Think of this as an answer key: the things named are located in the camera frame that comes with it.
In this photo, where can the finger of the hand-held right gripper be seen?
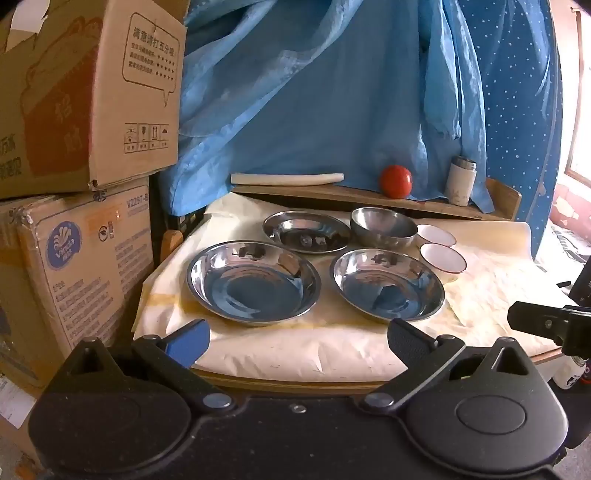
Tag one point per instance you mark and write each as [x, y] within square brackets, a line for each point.
[535, 321]

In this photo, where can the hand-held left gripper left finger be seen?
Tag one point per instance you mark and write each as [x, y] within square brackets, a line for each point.
[189, 344]

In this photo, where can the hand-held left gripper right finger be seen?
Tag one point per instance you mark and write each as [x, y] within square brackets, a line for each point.
[404, 339]

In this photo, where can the large steel plate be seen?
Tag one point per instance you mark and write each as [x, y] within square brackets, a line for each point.
[251, 286]
[385, 286]

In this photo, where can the small white red-rimmed bowl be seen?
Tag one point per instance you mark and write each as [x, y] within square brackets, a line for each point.
[436, 234]
[443, 258]

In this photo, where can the steel bowl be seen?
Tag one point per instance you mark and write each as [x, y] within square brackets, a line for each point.
[383, 226]

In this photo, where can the small steel plate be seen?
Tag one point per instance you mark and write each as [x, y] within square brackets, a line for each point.
[295, 226]

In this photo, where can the crumpled bedding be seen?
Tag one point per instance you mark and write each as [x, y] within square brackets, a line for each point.
[570, 230]

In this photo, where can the wooden table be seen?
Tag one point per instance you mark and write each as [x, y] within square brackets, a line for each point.
[286, 382]

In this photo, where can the cardboard box with blue logo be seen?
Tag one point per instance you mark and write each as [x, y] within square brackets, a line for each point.
[78, 272]

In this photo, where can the white thermos bottle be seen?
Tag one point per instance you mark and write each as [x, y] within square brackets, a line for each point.
[459, 184]

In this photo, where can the red tomato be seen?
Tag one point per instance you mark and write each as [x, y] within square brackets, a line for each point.
[396, 182]

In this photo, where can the wooden board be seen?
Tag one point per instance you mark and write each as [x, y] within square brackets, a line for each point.
[332, 196]

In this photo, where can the white stick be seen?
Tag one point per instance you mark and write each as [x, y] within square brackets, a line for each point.
[286, 178]

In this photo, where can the blue white-dotted cloth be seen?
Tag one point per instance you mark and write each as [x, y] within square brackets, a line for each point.
[517, 115]

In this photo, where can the window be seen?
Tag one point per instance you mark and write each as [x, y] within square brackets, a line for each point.
[582, 115]

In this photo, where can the plain blue cloth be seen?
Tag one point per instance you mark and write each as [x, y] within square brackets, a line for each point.
[300, 92]

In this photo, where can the brown printed cardboard box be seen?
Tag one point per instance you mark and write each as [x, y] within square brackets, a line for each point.
[69, 101]

